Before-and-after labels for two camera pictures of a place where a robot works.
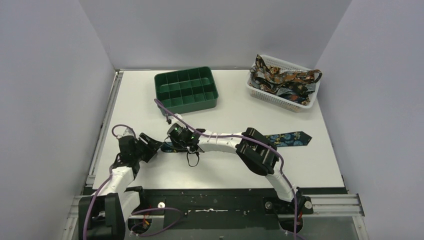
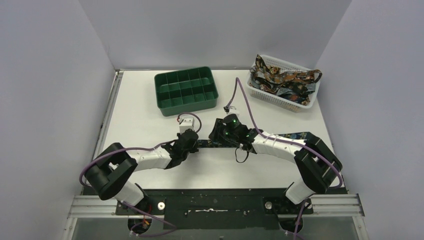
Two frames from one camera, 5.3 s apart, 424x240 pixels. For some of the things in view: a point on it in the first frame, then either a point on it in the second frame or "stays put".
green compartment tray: (186, 89) stays put
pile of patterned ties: (292, 86) stays put
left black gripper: (147, 144) to (191, 141)
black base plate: (228, 209) stays put
